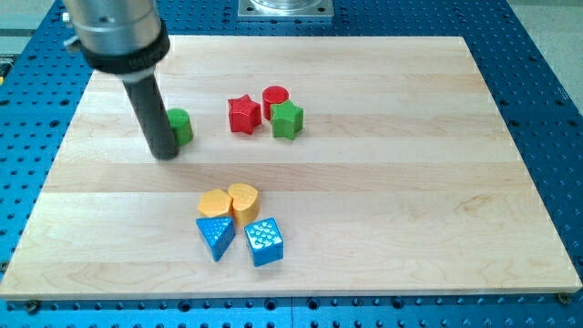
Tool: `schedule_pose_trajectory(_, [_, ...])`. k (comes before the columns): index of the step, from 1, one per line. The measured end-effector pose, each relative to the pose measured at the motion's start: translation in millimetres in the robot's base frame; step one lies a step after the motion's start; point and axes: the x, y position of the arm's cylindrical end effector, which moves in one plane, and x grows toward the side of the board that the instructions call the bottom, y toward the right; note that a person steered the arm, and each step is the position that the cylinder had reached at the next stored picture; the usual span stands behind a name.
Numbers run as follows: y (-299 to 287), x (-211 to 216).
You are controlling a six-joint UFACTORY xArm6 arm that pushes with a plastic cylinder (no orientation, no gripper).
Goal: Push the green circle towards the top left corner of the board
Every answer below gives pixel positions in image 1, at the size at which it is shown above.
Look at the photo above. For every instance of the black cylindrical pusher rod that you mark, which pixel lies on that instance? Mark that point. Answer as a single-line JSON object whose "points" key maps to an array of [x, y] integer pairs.
{"points": [[152, 116]]}

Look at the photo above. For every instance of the green cylinder block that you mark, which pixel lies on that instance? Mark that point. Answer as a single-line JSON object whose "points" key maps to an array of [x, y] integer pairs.
{"points": [[180, 124]]}

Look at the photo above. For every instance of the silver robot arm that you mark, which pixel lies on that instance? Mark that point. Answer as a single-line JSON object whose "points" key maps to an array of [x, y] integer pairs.
{"points": [[127, 39]]}

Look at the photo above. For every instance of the wooden board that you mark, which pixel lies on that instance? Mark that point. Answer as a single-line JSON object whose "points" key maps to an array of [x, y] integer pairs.
{"points": [[404, 179]]}

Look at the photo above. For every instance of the red star block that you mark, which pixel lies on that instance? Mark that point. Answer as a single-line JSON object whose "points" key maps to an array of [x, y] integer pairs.
{"points": [[244, 114]]}

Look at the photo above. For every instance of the yellow pentagon block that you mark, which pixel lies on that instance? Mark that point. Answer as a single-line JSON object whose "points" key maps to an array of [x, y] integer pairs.
{"points": [[215, 203]]}

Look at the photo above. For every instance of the red cylinder block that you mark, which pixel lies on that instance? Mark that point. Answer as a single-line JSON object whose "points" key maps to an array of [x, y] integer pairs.
{"points": [[273, 95]]}

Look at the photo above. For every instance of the yellow heart block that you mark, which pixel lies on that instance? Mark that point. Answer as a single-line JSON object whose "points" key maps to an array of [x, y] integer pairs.
{"points": [[245, 203]]}

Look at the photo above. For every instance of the green star block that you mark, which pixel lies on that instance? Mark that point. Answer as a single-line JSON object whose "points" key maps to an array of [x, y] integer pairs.
{"points": [[286, 120]]}

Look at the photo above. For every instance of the blue triangle block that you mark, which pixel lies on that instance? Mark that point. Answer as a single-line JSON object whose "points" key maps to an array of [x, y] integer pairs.
{"points": [[218, 234]]}

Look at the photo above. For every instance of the blue cube block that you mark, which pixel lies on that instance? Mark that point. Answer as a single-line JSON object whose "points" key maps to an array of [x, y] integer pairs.
{"points": [[265, 242]]}

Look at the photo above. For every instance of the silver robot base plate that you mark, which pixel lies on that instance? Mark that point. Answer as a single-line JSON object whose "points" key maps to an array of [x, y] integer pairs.
{"points": [[249, 9]]}

